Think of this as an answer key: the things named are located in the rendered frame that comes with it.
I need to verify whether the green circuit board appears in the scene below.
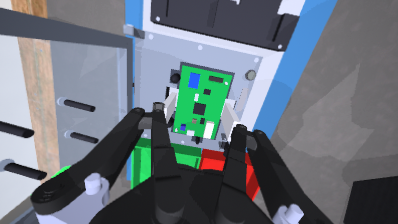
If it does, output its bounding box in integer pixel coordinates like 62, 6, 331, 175
173, 65, 232, 139

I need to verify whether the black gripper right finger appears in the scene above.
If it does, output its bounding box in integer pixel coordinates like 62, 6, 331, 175
214, 103, 333, 224

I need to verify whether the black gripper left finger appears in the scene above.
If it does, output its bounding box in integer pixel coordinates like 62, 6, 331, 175
30, 92, 186, 224

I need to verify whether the red open-top bin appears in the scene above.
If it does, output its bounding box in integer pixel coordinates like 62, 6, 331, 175
198, 149, 260, 200

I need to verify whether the green bin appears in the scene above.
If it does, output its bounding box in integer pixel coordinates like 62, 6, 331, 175
131, 138, 201, 189

